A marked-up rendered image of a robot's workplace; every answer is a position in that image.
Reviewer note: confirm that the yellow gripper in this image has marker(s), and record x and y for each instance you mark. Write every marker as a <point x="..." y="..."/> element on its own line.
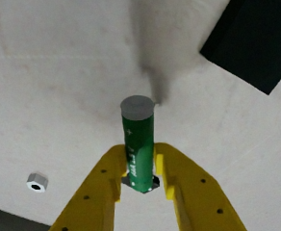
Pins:
<point x="199" y="202"/>

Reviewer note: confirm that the green aaa battery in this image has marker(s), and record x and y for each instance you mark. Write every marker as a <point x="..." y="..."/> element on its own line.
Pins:
<point x="138" y="126"/>

